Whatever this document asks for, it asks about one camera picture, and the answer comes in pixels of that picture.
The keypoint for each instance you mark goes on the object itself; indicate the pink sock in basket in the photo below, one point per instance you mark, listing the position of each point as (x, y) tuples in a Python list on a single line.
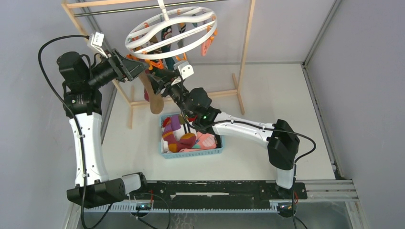
[(203, 142)]

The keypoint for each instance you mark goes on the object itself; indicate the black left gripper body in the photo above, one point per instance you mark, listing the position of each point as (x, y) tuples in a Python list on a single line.
[(122, 72)]

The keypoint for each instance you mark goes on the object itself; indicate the light blue plastic basket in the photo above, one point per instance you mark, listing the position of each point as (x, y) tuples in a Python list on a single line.
[(170, 155)]

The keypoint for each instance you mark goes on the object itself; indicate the pink clothespin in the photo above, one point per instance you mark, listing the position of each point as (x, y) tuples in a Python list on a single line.
[(206, 45)]

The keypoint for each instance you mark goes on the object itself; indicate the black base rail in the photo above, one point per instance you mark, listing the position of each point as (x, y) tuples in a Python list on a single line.
[(218, 195)]

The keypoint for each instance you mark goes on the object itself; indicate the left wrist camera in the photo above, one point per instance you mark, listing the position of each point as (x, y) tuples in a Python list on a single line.
[(95, 42)]

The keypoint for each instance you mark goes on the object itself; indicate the orange clothespin left front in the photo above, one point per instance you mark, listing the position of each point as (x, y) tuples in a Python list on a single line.
[(158, 64)]

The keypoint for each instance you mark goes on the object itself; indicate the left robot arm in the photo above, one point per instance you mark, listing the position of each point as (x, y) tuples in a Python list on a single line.
[(82, 105)]

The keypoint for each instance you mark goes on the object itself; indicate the white round sock hanger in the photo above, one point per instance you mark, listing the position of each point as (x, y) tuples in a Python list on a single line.
[(173, 33)]

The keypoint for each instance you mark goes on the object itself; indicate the wooden drying rack frame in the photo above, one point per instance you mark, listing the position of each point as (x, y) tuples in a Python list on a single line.
[(68, 8)]

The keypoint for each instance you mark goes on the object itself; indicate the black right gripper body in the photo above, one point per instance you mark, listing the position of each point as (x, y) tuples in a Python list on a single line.
[(166, 83)]

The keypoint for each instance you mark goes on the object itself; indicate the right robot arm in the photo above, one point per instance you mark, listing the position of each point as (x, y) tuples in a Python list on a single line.
[(280, 141)]

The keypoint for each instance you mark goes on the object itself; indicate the green christmas hanging sock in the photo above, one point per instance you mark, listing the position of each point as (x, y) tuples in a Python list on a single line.
[(166, 33)]

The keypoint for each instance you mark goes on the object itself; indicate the purple striped sock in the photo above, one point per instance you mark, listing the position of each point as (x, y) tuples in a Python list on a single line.
[(177, 134)]

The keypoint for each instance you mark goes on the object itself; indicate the tan brown ribbed sock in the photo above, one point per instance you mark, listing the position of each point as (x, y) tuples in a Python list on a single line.
[(156, 102)]

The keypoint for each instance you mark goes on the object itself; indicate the metal hanging rod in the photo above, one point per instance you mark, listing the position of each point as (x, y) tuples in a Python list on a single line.
[(102, 12)]

